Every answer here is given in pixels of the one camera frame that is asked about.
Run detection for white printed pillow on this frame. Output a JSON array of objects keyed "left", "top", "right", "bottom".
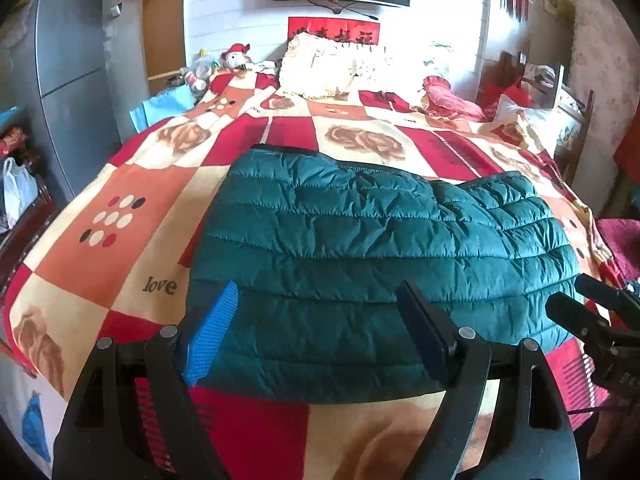
[{"left": 492, "top": 93, "right": 587, "bottom": 155}]

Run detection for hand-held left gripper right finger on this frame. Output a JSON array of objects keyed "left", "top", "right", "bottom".
[{"left": 395, "top": 280, "right": 581, "bottom": 480}]

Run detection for cream frilled pillow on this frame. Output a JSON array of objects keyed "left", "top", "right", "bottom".
[{"left": 277, "top": 31, "right": 397, "bottom": 102}]

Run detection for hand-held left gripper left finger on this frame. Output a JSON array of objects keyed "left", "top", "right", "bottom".
[{"left": 52, "top": 280, "right": 240, "bottom": 480}]

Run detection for maroon cloth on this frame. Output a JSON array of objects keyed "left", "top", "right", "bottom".
[{"left": 596, "top": 216, "right": 640, "bottom": 283}]

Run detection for red frilled pillow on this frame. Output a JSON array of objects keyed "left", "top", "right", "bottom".
[{"left": 419, "top": 75, "right": 489, "bottom": 123}]

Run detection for pile of bottles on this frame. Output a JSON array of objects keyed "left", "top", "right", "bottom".
[{"left": 181, "top": 48, "right": 224, "bottom": 94}]

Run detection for red snack packets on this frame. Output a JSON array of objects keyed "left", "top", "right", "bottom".
[{"left": 0, "top": 124, "right": 28, "bottom": 157}]

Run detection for red wall poster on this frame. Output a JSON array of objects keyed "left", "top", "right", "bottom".
[{"left": 287, "top": 16, "right": 382, "bottom": 47}]

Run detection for grey refrigerator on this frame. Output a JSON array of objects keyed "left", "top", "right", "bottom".
[{"left": 9, "top": 0, "right": 152, "bottom": 207}]

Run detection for white plastic bag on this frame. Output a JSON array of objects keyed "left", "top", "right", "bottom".
[{"left": 2, "top": 157, "right": 41, "bottom": 232}]

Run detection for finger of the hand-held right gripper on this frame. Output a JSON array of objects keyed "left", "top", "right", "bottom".
[
  {"left": 544, "top": 291, "right": 621, "bottom": 347},
  {"left": 573, "top": 274, "right": 640, "bottom": 320}
]

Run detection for green puffer jacket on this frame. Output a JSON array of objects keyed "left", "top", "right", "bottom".
[{"left": 184, "top": 145, "right": 584, "bottom": 406}]

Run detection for wooden door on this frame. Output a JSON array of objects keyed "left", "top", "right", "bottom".
[{"left": 143, "top": 0, "right": 187, "bottom": 94}]

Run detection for wooden chair with clothes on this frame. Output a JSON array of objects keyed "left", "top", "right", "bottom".
[{"left": 497, "top": 49, "right": 597, "bottom": 173}]

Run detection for stuffed toy with red hat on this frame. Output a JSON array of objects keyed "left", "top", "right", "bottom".
[{"left": 221, "top": 43, "right": 252, "bottom": 71}]

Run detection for light blue cloth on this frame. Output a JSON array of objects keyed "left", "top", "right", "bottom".
[{"left": 129, "top": 82, "right": 197, "bottom": 134}]

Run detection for red cream printed blanket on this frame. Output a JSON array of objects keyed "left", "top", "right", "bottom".
[{"left": 0, "top": 72, "right": 627, "bottom": 479}]

